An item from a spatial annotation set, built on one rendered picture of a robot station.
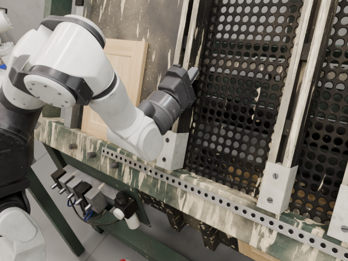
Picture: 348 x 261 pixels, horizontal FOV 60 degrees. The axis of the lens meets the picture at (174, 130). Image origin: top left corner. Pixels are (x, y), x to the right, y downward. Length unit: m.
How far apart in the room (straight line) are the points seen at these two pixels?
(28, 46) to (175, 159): 0.60
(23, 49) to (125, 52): 0.71
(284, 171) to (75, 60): 0.55
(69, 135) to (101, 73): 0.95
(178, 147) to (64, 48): 0.59
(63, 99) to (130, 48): 0.73
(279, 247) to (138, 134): 0.49
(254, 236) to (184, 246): 1.04
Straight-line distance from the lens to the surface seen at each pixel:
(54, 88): 0.45
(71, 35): 0.49
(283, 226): 0.85
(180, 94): 0.73
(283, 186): 0.80
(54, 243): 2.25
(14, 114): 0.70
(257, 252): 1.47
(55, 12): 1.62
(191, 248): 1.88
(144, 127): 0.59
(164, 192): 1.03
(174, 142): 0.95
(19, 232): 1.05
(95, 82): 0.47
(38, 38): 0.54
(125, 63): 1.19
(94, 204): 1.25
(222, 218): 0.92
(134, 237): 1.79
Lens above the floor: 1.58
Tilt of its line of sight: 35 degrees down
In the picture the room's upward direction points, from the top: 14 degrees counter-clockwise
